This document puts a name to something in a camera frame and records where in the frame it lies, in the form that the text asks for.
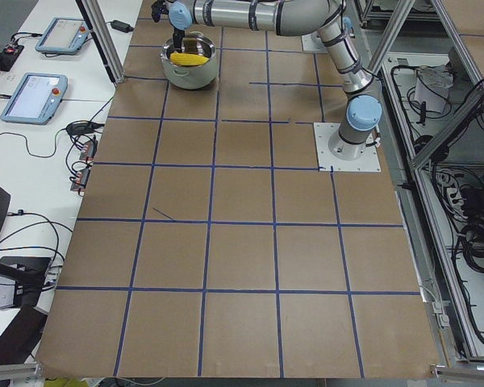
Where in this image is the black cable bundle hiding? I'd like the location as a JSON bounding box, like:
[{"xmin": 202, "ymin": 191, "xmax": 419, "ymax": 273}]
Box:
[{"xmin": 451, "ymin": 217, "xmax": 484, "ymax": 275}]

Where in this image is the black monitor stand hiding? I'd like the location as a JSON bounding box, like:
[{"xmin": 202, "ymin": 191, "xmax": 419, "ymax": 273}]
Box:
[{"xmin": 0, "ymin": 186, "xmax": 52, "ymax": 310}]

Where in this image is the aluminium frame post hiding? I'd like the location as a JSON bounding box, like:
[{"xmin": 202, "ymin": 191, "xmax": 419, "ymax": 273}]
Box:
[{"xmin": 75, "ymin": 0, "xmax": 125, "ymax": 85}]

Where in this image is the far teach pendant tablet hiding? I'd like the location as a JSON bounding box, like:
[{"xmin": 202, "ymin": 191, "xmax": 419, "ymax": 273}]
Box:
[{"xmin": 35, "ymin": 17, "xmax": 90, "ymax": 55}]

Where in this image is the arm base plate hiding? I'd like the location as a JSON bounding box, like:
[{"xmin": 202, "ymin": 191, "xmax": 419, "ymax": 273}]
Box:
[
  {"xmin": 301, "ymin": 33, "xmax": 328, "ymax": 54},
  {"xmin": 313, "ymin": 123, "xmax": 382, "ymax": 173}
]

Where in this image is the pale green cooking pot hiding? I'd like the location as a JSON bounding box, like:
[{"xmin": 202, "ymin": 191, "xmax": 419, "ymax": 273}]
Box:
[{"xmin": 161, "ymin": 32, "xmax": 219, "ymax": 89}]

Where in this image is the yellow corn cob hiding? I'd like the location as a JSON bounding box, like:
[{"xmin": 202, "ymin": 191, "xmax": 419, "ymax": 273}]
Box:
[{"xmin": 169, "ymin": 52, "xmax": 209, "ymax": 67}]

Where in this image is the near teach pendant tablet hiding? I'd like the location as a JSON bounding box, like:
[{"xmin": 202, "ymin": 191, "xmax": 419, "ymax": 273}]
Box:
[{"xmin": 0, "ymin": 73, "xmax": 68, "ymax": 125}]

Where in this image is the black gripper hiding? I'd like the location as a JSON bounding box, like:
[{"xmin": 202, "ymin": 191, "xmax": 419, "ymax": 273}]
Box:
[{"xmin": 151, "ymin": 0, "xmax": 185, "ymax": 52}]

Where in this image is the teach pendant tablet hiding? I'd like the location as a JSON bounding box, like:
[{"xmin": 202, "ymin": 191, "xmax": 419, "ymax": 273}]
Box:
[
  {"xmin": 0, "ymin": 73, "xmax": 68, "ymax": 125},
  {"xmin": 35, "ymin": 17, "xmax": 90, "ymax": 55}
]

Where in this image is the black power adapter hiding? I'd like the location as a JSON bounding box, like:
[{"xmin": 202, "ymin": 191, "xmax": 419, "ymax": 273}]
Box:
[{"xmin": 111, "ymin": 20, "xmax": 134, "ymax": 33}]

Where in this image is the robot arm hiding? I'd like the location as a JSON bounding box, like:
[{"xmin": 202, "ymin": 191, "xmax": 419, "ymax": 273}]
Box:
[{"xmin": 151, "ymin": 0, "xmax": 382, "ymax": 161}]

